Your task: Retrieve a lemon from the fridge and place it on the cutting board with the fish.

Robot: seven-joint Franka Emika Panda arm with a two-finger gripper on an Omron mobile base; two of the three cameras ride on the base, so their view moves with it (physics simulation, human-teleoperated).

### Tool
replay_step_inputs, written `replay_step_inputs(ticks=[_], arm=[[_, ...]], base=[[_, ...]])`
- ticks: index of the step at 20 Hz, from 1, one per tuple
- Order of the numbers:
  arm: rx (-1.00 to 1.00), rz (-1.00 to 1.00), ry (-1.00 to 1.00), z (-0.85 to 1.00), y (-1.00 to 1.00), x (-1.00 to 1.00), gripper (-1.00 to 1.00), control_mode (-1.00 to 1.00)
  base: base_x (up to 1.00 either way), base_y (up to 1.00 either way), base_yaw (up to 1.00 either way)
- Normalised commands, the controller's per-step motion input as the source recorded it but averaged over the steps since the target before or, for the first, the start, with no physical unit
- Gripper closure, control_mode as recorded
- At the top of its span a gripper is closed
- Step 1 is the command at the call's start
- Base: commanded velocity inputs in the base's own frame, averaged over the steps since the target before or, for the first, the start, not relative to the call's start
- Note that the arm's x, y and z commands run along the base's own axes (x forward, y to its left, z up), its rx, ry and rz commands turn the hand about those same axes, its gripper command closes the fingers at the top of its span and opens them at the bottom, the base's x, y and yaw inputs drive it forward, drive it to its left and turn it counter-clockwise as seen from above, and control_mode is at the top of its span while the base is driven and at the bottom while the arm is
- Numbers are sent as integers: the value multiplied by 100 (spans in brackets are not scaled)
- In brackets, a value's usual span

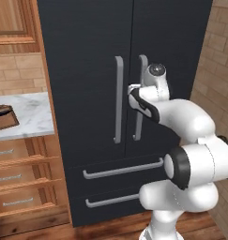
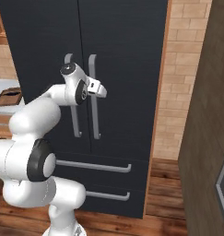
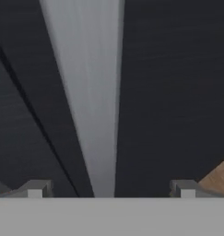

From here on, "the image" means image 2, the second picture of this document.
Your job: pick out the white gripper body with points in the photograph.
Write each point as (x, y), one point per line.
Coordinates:
(100, 90)

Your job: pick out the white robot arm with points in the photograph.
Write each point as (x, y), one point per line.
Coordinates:
(33, 123)

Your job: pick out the black fridge right door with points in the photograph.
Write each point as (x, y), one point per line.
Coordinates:
(125, 76)

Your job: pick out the black fridge door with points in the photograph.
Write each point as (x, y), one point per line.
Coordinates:
(42, 37)
(125, 76)

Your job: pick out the orange wooden fridge side panel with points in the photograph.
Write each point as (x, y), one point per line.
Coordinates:
(158, 101)

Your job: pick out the black fridge left door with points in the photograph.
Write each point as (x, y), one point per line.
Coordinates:
(42, 37)

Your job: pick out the brown wooden board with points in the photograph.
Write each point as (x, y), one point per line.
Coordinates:
(9, 97)

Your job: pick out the black fridge drawer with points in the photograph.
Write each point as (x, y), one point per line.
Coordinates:
(116, 206)
(138, 175)

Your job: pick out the wooden base cupboard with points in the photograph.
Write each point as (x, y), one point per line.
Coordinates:
(1, 126)

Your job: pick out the tall brown wooden cabinet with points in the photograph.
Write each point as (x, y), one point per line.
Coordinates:
(202, 123)

